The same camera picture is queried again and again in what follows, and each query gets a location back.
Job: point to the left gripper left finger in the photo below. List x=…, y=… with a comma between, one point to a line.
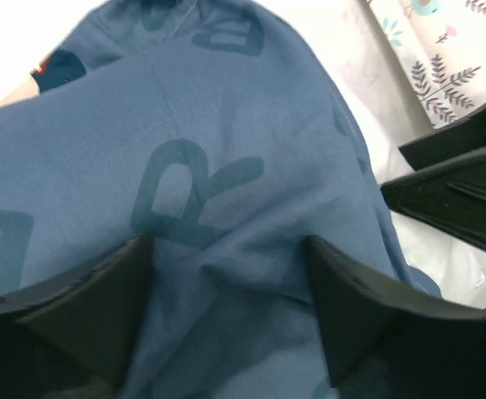
x=73, y=335

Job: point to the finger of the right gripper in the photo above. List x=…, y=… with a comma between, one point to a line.
x=456, y=139
x=450, y=196

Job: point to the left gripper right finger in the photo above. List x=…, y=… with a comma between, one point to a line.
x=385, y=339

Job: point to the blue cartoon mouse pillowcase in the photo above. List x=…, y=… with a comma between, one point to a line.
x=212, y=126

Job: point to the floral deer print pillow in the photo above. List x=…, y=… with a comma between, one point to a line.
x=441, y=47

